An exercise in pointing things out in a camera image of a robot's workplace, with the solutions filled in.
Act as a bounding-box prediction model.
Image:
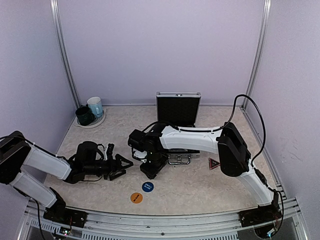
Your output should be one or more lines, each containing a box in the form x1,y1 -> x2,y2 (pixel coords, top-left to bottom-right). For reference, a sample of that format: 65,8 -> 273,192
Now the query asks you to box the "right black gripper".
140,149 -> 168,179

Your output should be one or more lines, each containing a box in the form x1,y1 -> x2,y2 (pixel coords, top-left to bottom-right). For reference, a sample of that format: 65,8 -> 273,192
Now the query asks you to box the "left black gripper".
83,153 -> 133,180

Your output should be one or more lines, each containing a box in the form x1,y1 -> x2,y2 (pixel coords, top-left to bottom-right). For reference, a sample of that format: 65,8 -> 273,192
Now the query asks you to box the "aluminium poker case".
156,91 -> 201,165

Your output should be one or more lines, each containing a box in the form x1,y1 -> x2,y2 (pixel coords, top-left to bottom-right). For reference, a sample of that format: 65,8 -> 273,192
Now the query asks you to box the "dark green mug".
75,106 -> 95,126

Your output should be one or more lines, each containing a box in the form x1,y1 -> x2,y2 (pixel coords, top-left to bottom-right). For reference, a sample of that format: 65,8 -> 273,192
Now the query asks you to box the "black triangular dealer button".
208,157 -> 220,171

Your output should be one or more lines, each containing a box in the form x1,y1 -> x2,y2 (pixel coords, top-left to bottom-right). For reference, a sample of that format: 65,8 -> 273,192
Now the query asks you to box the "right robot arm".
128,121 -> 279,222

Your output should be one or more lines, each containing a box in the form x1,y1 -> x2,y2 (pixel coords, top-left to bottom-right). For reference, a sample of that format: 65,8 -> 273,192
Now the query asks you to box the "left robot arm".
0,131 -> 133,223

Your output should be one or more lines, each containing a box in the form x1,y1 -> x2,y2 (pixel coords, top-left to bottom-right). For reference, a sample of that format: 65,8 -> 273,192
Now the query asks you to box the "blue small blind button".
141,181 -> 154,193

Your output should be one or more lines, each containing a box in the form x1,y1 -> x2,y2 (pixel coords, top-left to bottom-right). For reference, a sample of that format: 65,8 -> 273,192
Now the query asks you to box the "orange big blind button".
130,192 -> 143,204

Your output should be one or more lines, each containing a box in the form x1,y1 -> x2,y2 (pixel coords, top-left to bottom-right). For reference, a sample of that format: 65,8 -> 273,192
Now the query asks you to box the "white round coaster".
74,110 -> 106,129

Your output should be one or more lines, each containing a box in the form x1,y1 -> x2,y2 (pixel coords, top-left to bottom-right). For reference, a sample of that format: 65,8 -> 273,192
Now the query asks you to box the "light blue mug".
87,96 -> 103,118

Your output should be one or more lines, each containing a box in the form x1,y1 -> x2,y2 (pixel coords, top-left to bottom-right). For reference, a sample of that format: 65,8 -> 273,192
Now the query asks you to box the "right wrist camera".
131,148 -> 147,162

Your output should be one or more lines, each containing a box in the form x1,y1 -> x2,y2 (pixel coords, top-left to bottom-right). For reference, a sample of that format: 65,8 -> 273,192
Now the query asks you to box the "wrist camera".
104,143 -> 115,161
131,148 -> 147,162

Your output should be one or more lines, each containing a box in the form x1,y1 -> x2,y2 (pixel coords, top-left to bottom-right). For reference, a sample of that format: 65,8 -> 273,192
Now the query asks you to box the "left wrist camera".
104,143 -> 115,161

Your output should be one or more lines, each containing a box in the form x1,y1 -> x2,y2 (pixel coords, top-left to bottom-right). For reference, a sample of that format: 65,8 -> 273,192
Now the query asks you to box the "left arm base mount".
43,208 -> 88,228

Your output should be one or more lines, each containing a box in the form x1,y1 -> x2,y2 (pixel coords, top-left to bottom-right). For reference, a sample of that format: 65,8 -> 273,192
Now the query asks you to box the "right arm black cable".
228,94 -> 266,166

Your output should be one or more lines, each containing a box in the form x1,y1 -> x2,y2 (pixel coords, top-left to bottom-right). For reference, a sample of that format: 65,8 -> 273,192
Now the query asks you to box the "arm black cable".
0,134 -> 68,161
228,94 -> 266,166

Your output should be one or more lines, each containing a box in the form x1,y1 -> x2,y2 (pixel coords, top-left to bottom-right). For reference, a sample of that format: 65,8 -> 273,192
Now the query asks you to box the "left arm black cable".
0,134 -> 68,161

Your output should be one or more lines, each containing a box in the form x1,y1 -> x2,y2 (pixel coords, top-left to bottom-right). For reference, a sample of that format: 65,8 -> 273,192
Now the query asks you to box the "aluminium front rail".
19,197 -> 308,240

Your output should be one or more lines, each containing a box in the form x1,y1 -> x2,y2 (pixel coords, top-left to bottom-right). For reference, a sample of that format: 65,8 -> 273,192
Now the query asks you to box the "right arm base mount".
238,208 -> 282,228

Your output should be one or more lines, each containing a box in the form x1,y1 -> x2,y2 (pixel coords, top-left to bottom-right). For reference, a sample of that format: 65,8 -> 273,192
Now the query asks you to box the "left aluminium post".
49,0 -> 81,108

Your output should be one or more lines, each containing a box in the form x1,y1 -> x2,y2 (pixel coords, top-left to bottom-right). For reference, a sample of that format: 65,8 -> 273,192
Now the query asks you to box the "aluminium post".
245,0 -> 272,97
49,0 -> 81,108

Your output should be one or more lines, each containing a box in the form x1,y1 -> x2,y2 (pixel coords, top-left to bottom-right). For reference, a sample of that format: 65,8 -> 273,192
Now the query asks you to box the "right aluminium post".
245,0 -> 272,97

